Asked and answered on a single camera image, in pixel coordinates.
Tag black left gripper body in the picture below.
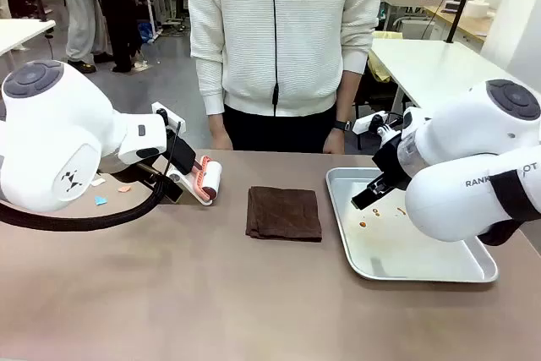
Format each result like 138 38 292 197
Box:
169 134 199 176

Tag person's right hand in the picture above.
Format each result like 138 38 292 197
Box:
210 123 234 151

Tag black lanyard cable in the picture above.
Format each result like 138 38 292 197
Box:
269 0 281 118

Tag pink lint roller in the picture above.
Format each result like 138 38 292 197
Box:
190 155 224 202

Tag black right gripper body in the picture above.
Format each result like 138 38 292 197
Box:
371 134 414 188

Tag small white table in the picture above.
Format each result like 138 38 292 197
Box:
0 18 57 57

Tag white tissue pack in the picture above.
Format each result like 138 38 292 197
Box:
464 0 494 19

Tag person's left forearm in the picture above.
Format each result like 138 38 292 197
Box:
335 68 359 124

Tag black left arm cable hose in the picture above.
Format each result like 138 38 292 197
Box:
0 122 188 233

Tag yellow cloth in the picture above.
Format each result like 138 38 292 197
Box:
366 52 392 84

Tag bystander in black trousers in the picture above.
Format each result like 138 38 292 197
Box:
86 0 144 74

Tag brown cloth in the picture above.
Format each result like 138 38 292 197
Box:
245 185 324 243

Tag black trousers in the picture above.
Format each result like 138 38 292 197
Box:
222 103 346 155

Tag bystander in grey trousers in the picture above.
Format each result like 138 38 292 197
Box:
52 0 114 74

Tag large white table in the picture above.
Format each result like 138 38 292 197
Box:
369 37 527 115

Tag white folding stand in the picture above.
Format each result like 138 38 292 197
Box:
162 166 217 208

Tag silver metal tray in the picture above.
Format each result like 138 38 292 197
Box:
325 167 500 283

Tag person's left hand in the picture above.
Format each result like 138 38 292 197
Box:
322 128 346 156

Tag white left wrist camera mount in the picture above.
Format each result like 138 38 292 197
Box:
150 101 185 126

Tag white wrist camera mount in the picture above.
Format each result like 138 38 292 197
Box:
150 101 185 126
352 110 406 142

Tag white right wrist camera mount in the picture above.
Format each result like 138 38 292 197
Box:
352 110 406 142

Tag white knit sweater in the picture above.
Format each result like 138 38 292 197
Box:
188 0 386 118

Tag wooden workbench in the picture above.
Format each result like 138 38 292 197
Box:
422 3 494 44

